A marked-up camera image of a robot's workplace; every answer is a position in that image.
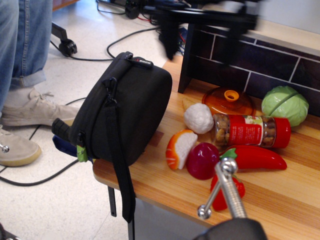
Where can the nut jar red lid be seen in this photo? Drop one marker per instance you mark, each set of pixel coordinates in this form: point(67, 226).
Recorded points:
point(262, 131)

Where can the black clamp base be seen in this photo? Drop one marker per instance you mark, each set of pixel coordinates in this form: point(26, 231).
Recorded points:
point(235, 229)

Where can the black zipper bag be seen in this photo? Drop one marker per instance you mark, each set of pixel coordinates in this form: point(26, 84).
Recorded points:
point(132, 95)

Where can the person right leg jeans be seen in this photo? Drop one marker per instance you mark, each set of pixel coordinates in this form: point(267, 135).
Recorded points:
point(25, 31)

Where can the beige sneaker lower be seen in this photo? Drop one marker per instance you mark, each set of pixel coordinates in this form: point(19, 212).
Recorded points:
point(16, 151)

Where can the blue black clamp handle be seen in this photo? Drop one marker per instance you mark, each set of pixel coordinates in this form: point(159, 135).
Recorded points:
point(61, 141)

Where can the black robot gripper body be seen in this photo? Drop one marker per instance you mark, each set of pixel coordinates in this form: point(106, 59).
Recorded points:
point(171, 13)

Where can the green toy cabbage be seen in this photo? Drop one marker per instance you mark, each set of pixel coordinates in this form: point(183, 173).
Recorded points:
point(285, 102)

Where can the beige sneaker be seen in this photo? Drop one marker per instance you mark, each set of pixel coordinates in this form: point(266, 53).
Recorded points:
point(38, 110)
point(16, 151)

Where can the beige sneaker upper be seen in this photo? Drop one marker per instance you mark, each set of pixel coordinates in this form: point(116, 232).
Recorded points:
point(38, 110)

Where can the orange glass pot lid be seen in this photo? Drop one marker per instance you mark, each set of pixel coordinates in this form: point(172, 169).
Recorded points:
point(222, 100)

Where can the toy ice cream cone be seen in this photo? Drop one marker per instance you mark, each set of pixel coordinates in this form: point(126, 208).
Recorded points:
point(187, 103)

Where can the white toy garlic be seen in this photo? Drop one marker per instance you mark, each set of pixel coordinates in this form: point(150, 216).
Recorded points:
point(198, 118)

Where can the black chair caster leg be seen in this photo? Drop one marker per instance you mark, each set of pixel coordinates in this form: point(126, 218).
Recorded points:
point(66, 46)

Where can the red toy strawberry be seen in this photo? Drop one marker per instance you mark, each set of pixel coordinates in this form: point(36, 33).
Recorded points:
point(219, 203)

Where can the green zipper pull tag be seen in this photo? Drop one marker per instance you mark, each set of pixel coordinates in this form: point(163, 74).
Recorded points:
point(81, 153)

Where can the black table leg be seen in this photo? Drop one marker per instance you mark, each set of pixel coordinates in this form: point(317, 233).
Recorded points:
point(112, 201)

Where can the dark brick backsplash shelf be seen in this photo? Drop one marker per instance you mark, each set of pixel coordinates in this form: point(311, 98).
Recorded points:
point(258, 67)

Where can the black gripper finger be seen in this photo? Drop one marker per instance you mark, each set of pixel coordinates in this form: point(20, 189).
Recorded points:
point(169, 32)
point(232, 42)

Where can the toy shrimp sushi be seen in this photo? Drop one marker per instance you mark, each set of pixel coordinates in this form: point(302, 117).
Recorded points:
point(178, 148)

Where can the purple toy onion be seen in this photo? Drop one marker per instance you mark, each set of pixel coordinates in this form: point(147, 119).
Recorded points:
point(201, 161)

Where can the red toy chili pepper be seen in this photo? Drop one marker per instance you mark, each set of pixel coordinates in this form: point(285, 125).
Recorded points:
point(254, 157)

